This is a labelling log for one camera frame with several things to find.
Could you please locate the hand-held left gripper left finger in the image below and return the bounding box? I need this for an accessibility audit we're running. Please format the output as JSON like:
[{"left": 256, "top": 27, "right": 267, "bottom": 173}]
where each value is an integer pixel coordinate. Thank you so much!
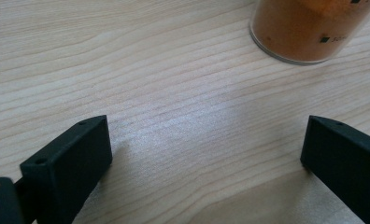
[{"left": 20, "top": 115, "right": 113, "bottom": 224}]

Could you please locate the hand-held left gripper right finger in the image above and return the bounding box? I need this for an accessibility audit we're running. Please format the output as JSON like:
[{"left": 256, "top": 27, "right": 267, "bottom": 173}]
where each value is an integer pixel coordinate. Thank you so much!
[{"left": 300, "top": 115, "right": 370, "bottom": 224}]

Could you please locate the glass jar of orange powder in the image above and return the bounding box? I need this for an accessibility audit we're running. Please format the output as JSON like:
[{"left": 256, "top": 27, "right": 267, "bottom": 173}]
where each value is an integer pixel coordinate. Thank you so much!
[{"left": 249, "top": 0, "right": 370, "bottom": 66}]

